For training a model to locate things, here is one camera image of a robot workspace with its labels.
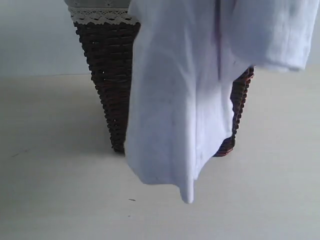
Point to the white lace-trimmed cloth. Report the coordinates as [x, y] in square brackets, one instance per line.
[100, 12]

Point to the white t-shirt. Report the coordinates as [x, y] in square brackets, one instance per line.
[186, 57]

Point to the dark brown wicker basket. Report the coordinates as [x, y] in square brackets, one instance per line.
[108, 52]

